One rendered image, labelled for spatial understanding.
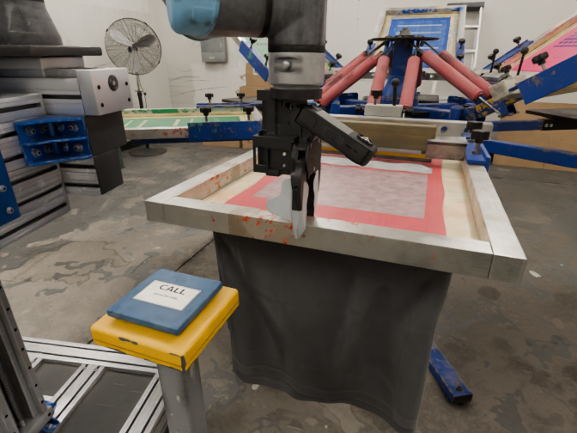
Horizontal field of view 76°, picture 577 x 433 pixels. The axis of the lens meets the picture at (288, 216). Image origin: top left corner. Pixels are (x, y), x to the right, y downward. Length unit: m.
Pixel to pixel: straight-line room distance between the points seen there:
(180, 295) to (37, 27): 0.70
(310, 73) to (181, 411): 0.48
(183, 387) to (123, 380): 0.97
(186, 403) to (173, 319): 0.16
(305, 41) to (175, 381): 0.46
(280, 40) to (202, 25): 0.09
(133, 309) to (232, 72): 5.54
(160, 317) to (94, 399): 1.05
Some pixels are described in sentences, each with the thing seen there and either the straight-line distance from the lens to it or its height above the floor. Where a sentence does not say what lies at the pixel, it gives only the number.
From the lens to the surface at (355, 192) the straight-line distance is 0.82.
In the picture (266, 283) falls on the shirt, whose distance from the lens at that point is 0.75.
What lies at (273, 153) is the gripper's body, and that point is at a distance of 0.52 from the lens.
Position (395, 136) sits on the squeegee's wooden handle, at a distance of 1.08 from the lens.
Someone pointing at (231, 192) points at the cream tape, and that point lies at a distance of 0.81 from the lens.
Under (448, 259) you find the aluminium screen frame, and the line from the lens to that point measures 0.54.
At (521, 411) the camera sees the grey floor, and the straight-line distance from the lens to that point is 1.82.
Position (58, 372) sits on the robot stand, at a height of 0.21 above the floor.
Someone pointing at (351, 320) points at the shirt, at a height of 0.78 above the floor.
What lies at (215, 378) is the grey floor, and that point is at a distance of 1.72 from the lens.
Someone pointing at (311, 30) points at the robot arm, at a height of 1.27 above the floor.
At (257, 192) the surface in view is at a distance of 0.80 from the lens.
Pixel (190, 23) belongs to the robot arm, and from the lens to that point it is 0.47.
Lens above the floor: 1.24
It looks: 24 degrees down
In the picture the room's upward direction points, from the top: straight up
